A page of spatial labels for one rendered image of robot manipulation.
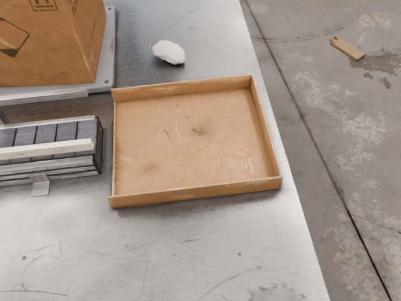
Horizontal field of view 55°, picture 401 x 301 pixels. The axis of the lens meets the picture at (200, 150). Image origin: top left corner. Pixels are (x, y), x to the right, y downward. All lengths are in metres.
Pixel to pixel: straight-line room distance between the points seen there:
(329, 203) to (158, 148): 1.07
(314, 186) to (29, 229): 1.25
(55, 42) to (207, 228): 0.46
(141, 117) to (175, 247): 0.29
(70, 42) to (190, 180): 0.35
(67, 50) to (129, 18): 0.30
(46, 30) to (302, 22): 1.90
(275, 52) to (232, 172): 1.60
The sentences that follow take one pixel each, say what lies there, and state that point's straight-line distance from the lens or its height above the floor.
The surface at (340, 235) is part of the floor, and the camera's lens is 1.64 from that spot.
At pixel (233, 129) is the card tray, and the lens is 0.78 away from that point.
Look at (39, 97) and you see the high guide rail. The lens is 0.73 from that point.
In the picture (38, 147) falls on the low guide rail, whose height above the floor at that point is 0.91.
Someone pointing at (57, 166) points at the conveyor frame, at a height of 0.87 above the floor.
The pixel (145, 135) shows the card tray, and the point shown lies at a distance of 0.78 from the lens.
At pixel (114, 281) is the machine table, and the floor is 0.83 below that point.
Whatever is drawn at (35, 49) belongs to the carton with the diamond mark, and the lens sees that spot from 0.85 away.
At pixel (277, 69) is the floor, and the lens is 2.16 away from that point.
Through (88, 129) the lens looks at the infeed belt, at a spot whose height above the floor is 0.88.
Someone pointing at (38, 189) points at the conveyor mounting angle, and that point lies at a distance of 0.77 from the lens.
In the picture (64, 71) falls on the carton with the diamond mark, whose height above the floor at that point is 0.89.
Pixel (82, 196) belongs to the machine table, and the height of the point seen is 0.83.
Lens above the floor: 1.44
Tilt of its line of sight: 54 degrees down
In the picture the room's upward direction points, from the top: 3 degrees counter-clockwise
